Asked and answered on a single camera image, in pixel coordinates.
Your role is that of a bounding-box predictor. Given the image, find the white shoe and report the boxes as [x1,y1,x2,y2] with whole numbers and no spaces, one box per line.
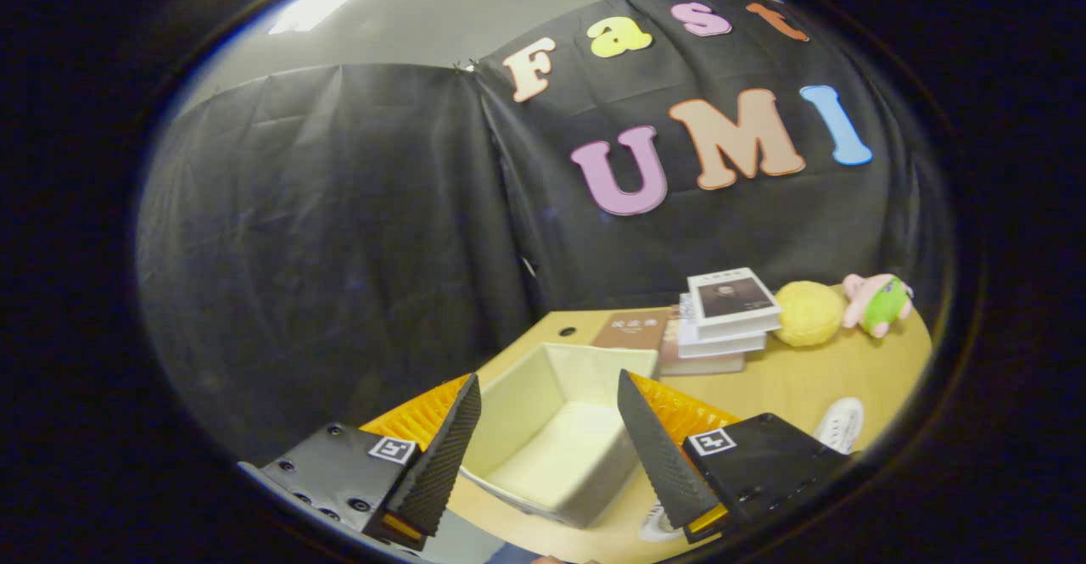
[814,397,865,455]
[638,501,685,544]

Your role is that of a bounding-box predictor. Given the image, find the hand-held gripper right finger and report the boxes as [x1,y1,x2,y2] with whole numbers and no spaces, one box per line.
[617,369,852,545]

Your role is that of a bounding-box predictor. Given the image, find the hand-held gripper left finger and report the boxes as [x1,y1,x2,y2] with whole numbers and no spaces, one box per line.
[238,372,483,555]

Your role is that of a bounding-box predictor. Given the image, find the yellow plush ball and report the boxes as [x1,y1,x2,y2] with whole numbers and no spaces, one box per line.
[774,281,846,349]

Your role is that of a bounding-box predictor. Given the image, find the brown book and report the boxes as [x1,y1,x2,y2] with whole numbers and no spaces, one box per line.
[591,310,673,353]

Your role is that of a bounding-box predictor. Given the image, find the grey book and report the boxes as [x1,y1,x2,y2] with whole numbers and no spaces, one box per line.
[658,305,747,377]

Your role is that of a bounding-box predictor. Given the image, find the black backdrop cloth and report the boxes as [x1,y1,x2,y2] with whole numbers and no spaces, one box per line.
[136,0,951,463]

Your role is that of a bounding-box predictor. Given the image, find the white storage box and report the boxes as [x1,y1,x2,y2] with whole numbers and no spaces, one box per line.
[459,342,660,529]

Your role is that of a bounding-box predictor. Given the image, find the pink and green plush toy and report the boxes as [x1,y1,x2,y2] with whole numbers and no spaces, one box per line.
[842,272,915,339]

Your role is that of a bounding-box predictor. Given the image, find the white book with portrait cover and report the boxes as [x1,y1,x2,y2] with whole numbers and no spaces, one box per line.
[686,267,782,341]

